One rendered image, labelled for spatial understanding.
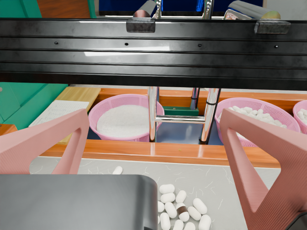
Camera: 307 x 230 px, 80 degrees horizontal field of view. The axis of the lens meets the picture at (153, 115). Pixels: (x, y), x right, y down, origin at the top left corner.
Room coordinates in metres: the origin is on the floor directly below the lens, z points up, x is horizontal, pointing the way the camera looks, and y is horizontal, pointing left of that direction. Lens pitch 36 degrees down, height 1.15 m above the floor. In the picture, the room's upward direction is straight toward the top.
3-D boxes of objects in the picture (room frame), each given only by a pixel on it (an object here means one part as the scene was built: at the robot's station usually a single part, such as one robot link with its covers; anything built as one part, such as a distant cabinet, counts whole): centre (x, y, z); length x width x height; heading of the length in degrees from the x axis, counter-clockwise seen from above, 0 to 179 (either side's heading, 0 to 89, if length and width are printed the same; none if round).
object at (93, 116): (0.53, 0.09, 0.72); 0.27 x 0.27 x 0.10
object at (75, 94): (0.55, 0.31, 0.77); 0.33 x 0.15 x 0.01; 176
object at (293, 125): (0.50, -0.34, 0.72); 0.27 x 0.27 x 0.10
